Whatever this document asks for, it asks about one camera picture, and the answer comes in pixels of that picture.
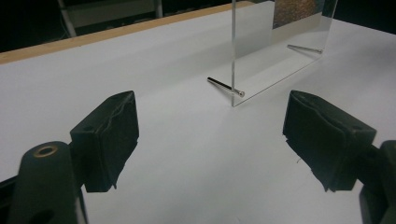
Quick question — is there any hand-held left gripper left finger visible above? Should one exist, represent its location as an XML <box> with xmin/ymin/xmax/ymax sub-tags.
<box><xmin>69</xmin><ymin>90</ymin><xmax>140</xmax><ymax>193</ymax></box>

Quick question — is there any photo card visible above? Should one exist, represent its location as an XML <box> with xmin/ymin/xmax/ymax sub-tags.
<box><xmin>273</xmin><ymin>0</ymin><xmax>325</xmax><ymax>30</ymax></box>

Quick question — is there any metal frame pin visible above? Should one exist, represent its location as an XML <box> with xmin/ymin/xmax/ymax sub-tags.
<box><xmin>206</xmin><ymin>77</ymin><xmax>246</xmax><ymax>97</ymax></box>
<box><xmin>286</xmin><ymin>44</ymin><xmax>324</xmax><ymax>55</ymax></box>

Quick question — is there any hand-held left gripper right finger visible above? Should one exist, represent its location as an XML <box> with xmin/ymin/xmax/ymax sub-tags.
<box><xmin>282</xmin><ymin>90</ymin><xmax>378</xmax><ymax>193</ymax></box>

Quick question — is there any clear acrylic photo frame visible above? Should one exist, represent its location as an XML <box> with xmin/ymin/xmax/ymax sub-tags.
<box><xmin>231</xmin><ymin>0</ymin><xmax>339</xmax><ymax>108</ymax></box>

